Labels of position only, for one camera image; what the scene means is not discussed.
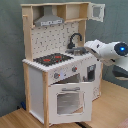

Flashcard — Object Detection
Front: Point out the black toy faucet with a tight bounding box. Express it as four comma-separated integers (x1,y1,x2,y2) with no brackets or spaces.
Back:
67,33,82,49

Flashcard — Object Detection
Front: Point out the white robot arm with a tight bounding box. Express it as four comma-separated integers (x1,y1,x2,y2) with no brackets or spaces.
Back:
84,40,128,80

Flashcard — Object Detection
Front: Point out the white oven door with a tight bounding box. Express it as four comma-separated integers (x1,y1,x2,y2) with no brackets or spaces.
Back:
49,82,93,124

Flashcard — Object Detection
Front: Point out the stove knob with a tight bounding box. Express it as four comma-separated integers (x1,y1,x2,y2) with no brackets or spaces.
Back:
71,66,78,73
54,73,60,79

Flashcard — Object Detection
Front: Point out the white dishwasher door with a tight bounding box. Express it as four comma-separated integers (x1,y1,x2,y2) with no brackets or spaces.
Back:
80,59,102,100

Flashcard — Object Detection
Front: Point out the grey range hood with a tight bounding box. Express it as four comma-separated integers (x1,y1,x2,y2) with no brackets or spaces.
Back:
35,5,64,27

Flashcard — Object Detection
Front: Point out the white microwave door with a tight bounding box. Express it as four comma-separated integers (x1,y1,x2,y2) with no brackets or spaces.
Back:
88,3,105,22

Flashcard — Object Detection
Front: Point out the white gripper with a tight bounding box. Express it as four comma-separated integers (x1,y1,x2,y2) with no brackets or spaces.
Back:
83,39,105,61

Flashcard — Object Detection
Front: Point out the black stove top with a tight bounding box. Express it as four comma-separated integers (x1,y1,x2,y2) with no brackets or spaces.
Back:
34,53,71,67

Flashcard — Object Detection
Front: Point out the wooden toy kitchen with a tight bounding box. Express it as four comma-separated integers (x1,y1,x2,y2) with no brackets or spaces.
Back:
19,1,107,128

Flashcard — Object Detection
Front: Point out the metal sink basin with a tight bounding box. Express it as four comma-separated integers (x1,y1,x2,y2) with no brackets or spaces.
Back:
66,47,88,56

